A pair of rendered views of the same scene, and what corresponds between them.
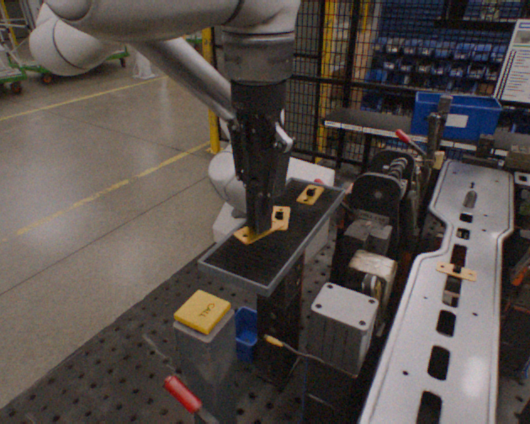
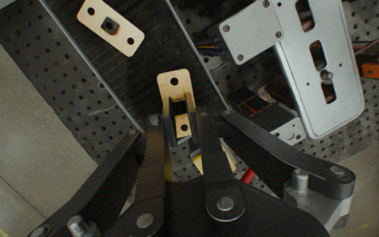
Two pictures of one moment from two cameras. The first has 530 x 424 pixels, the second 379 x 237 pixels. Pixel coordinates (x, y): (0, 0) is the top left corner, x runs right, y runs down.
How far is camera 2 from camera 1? 0.57 m
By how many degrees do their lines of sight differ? 73
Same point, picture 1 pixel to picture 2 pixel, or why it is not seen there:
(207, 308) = not seen: hidden behind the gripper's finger
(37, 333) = (20, 138)
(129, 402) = not seen: hidden behind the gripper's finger
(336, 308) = (251, 43)
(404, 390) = (287, 18)
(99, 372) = (109, 142)
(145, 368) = (117, 119)
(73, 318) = (11, 117)
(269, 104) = not seen: outside the picture
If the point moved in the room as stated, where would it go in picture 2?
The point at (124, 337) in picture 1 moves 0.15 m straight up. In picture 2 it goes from (86, 125) to (68, 142)
